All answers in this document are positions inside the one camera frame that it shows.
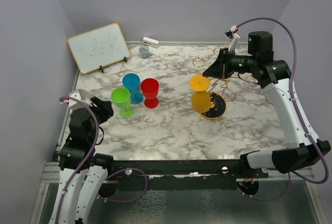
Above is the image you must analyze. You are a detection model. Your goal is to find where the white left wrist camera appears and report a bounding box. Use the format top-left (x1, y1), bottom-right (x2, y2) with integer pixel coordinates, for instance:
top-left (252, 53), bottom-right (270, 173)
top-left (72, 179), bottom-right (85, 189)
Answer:
top-left (60, 89), bottom-right (88, 111)

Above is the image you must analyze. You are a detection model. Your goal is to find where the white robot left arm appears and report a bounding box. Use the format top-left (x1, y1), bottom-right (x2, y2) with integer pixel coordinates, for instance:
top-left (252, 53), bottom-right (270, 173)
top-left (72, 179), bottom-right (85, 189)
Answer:
top-left (49, 96), bottom-right (115, 223)

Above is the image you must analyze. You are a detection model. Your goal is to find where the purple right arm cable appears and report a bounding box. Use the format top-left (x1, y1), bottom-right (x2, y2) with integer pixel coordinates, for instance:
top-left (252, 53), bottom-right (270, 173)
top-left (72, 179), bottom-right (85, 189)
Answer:
top-left (234, 18), bottom-right (328, 201)

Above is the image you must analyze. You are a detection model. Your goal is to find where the orange plastic wine glass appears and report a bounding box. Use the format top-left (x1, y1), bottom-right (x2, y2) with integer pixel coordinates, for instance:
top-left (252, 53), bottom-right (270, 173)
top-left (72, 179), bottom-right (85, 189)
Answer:
top-left (189, 74), bottom-right (211, 114)

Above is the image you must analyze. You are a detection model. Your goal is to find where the green plastic wine glass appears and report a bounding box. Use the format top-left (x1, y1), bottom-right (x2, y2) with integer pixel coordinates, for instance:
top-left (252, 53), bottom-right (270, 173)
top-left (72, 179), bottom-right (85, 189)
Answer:
top-left (111, 87), bottom-right (134, 118)

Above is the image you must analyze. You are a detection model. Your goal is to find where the black metal base rail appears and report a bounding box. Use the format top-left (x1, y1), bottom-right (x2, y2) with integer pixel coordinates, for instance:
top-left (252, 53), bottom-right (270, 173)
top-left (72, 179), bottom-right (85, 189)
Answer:
top-left (91, 153), bottom-right (268, 197)

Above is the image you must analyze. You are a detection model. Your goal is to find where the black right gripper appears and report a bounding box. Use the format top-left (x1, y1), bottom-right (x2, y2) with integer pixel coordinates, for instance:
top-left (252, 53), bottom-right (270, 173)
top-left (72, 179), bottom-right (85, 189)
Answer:
top-left (202, 48), bottom-right (256, 79)

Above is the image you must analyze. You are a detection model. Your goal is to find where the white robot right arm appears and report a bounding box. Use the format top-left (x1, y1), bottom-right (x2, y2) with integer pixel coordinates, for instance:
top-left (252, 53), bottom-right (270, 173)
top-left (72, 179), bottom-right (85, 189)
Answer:
top-left (203, 30), bottom-right (331, 178)

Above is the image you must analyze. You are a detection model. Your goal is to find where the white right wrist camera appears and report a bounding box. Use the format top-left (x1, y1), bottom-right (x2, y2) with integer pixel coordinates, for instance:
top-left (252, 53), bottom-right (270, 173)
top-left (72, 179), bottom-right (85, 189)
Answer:
top-left (224, 25), bottom-right (240, 52)

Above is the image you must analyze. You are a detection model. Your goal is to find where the blue plastic wine glass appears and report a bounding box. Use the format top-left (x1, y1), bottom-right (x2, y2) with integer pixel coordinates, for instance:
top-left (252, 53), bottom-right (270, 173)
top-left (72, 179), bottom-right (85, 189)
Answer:
top-left (122, 73), bottom-right (143, 104)

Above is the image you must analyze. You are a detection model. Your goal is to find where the white whiteboard eraser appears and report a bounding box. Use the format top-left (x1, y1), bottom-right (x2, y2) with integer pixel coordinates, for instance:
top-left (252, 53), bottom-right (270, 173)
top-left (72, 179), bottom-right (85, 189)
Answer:
top-left (143, 37), bottom-right (159, 48)

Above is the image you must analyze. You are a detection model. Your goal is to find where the red plastic wine glass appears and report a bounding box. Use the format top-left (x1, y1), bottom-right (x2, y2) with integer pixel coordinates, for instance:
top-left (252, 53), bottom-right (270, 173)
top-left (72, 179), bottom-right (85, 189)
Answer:
top-left (141, 78), bottom-right (159, 109)

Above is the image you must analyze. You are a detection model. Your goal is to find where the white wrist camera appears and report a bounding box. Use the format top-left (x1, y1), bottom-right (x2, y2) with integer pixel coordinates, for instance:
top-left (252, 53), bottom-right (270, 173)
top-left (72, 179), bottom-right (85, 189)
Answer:
top-left (224, 25), bottom-right (240, 52)
top-left (60, 89), bottom-right (88, 111)

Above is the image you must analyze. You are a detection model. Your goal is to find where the small framed whiteboard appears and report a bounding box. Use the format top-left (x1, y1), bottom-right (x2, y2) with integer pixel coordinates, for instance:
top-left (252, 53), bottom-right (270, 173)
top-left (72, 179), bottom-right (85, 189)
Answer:
top-left (67, 23), bottom-right (131, 74)

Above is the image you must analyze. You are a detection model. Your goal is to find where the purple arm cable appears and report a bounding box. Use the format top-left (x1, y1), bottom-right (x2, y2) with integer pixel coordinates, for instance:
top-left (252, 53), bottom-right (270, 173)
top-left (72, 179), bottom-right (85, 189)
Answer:
top-left (56, 96), bottom-right (101, 224)
top-left (234, 18), bottom-right (328, 201)

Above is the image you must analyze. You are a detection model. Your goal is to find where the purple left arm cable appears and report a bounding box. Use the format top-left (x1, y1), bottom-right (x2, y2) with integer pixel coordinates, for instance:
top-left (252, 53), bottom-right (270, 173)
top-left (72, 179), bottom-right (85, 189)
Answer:
top-left (56, 96), bottom-right (101, 224)

